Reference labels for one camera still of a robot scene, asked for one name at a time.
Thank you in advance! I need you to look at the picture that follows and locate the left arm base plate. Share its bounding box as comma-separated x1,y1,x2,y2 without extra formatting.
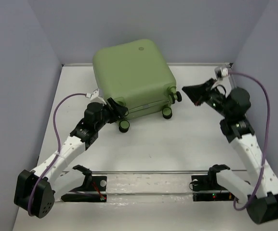
60,176,107,203

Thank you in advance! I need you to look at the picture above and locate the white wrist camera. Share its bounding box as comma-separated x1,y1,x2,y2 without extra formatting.
85,89,106,104
212,66,230,88

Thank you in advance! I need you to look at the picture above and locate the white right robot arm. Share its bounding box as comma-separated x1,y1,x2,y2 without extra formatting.
182,78,278,224

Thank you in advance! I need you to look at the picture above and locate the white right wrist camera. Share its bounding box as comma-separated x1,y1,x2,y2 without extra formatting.
212,66,230,88

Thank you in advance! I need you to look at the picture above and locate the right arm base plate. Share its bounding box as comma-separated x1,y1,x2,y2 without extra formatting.
188,175,235,202

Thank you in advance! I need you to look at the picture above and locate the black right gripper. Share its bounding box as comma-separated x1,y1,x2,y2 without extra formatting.
181,77,229,116

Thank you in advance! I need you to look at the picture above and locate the green hard-shell suitcase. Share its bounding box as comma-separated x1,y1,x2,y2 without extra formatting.
93,39,182,133

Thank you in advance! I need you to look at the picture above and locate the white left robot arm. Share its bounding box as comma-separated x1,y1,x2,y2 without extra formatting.
14,98,128,218

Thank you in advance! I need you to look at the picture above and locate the aluminium mounting rail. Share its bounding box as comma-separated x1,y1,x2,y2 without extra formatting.
32,170,252,175

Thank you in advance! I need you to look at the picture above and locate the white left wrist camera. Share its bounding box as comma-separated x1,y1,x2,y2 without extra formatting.
85,89,106,104

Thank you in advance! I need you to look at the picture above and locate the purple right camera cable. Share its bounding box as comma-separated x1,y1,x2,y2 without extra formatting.
227,71,271,211

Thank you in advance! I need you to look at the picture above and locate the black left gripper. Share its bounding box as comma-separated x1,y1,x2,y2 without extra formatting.
95,98,128,131

